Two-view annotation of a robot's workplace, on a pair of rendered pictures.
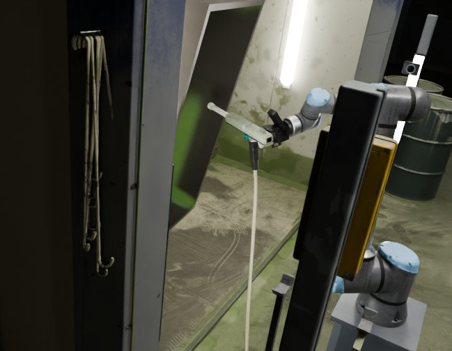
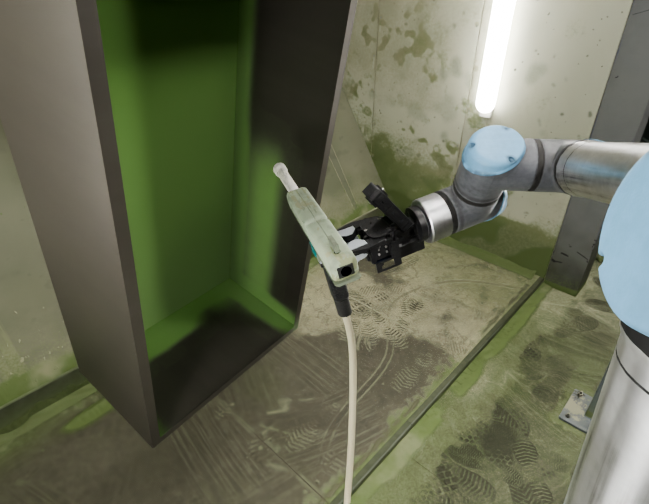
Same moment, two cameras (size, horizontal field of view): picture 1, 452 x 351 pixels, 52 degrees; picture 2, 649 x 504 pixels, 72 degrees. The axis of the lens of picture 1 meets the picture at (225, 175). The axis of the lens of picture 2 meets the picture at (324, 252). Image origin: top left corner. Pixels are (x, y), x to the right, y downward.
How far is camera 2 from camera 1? 1.26 m
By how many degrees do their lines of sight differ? 17
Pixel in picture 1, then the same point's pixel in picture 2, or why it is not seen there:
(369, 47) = (637, 36)
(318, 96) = (493, 149)
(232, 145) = (408, 200)
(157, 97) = not seen: outside the picture
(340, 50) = (579, 47)
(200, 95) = (279, 145)
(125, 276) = not seen: outside the picture
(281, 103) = not seen: hidden behind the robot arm
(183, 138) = (267, 219)
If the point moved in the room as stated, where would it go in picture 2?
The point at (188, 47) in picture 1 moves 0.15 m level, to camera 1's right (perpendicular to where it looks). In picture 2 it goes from (67, 32) to (170, 37)
